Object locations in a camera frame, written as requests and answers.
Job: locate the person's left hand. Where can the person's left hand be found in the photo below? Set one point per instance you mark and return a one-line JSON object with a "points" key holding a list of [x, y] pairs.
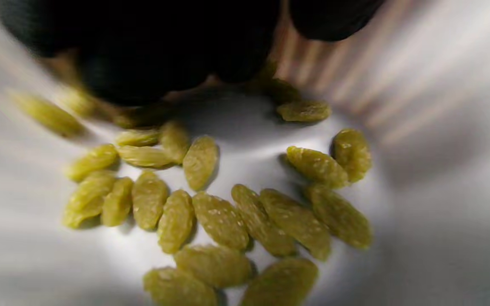
{"points": [[151, 42]]}

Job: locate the pile of green raisins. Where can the pile of green raisins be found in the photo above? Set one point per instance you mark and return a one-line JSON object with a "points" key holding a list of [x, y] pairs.
{"points": [[219, 221]]}

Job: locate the grey salad bowl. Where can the grey salad bowl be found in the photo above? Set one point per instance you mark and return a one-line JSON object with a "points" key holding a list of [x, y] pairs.
{"points": [[440, 170]]}

